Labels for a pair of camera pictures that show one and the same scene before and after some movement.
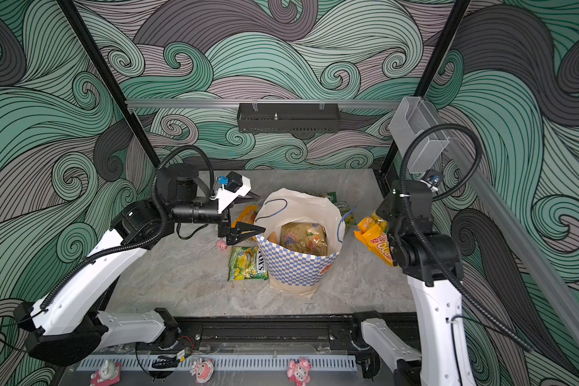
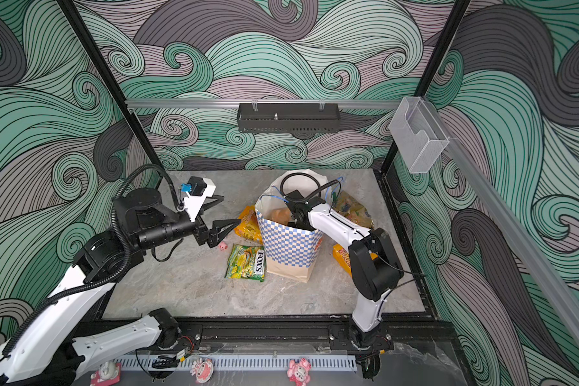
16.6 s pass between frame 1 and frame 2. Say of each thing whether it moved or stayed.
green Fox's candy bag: stayed
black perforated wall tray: stayed
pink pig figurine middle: stayed
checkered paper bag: moved
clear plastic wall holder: stayed
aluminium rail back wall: stayed
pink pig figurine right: stayed
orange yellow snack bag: moved
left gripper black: moved
